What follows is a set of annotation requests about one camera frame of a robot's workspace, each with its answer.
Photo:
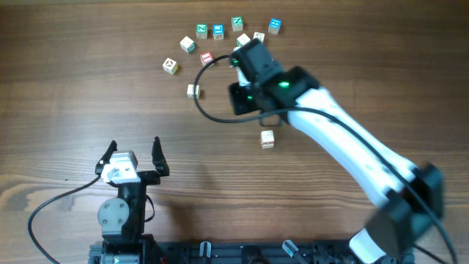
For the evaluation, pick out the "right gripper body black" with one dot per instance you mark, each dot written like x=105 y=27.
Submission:
x=257 y=94

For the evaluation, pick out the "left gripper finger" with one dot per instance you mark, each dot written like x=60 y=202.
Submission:
x=105 y=158
x=158 y=159

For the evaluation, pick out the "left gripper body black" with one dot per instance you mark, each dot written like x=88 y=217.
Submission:
x=147 y=179

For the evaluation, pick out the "white block red side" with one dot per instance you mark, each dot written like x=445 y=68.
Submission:
x=267 y=137

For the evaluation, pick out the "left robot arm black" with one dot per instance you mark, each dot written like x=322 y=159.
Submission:
x=122 y=218

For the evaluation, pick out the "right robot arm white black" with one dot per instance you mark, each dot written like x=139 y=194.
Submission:
x=407 y=197

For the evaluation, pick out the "white tower base block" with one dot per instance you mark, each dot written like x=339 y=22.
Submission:
x=266 y=146

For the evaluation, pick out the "white block green N side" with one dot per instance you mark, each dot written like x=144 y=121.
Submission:
x=242 y=40

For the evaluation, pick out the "white block number two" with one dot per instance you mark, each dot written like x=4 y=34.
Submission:
x=260 y=36

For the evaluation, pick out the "blue block far right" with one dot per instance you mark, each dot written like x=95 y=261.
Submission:
x=274 y=26

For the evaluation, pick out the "green N block right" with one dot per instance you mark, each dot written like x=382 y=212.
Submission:
x=237 y=23

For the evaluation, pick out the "blue top block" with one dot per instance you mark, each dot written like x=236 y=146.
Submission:
x=218 y=31

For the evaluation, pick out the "red top block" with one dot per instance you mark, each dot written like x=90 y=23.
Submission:
x=206 y=58

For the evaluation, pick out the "green N block left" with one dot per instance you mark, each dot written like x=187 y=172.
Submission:
x=201 y=31

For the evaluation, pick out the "white block blue side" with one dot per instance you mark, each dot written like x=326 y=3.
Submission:
x=193 y=91

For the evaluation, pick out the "white block yellow side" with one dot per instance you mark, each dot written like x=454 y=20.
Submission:
x=170 y=66

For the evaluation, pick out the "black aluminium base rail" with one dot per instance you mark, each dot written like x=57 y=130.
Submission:
x=327 y=252

